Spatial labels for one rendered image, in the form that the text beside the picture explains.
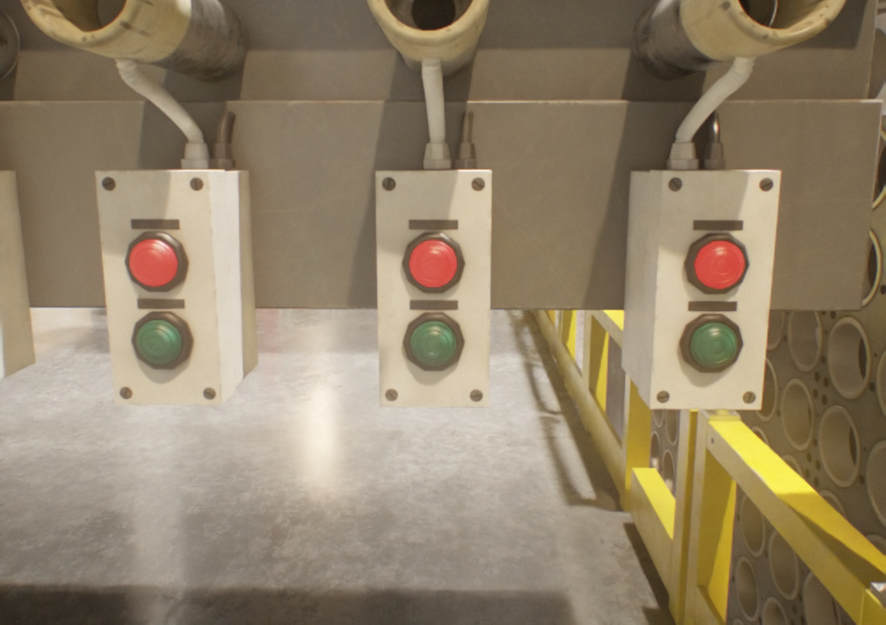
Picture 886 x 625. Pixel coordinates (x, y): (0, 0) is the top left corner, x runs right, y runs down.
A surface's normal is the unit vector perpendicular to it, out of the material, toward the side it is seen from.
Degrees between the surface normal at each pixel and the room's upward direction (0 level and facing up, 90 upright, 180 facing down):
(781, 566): 53
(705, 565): 90
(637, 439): 90
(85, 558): 0
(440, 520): 0
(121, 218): 90
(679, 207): 90
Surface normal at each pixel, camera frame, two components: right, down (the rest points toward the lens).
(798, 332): -0.02, 0.05
